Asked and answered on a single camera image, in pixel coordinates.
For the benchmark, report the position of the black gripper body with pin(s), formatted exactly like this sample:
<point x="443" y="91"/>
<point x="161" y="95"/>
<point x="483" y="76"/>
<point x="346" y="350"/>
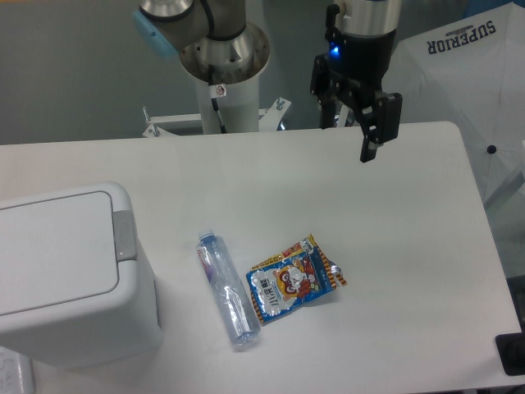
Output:
<point x="361" y="38"/>

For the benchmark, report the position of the white trash can body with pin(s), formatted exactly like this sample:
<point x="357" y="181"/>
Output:
<point x="97" y="329"/>

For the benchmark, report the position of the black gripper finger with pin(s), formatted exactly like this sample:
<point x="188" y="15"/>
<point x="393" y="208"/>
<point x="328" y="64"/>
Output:
<point x="322" y="87"/>
<point x="379" y="122"/>

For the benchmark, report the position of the white umbrella with text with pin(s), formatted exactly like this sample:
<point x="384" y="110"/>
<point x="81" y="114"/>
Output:
<point x="470" y="73"/>

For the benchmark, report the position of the black device at edge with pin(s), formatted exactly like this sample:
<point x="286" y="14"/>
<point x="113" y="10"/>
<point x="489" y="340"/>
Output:
<point x="511" y="350"/>

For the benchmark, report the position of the blue snack bag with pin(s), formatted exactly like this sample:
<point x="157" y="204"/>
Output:
<point x="296" y="276"/>

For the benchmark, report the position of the white trash can lid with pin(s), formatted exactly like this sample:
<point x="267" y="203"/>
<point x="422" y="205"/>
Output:
<point x="56" y="250"/>

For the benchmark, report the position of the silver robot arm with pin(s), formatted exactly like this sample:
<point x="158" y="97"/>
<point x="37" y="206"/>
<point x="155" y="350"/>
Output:
<point x="225" y="54"/>

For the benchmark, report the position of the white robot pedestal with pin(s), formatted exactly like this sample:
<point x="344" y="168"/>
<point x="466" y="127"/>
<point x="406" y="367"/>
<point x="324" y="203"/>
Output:
<point x="223" y="109"/>

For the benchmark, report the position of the clear plastic water bottle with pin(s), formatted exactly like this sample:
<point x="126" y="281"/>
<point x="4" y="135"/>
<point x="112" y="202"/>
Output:
<point x="232" y="300"/>

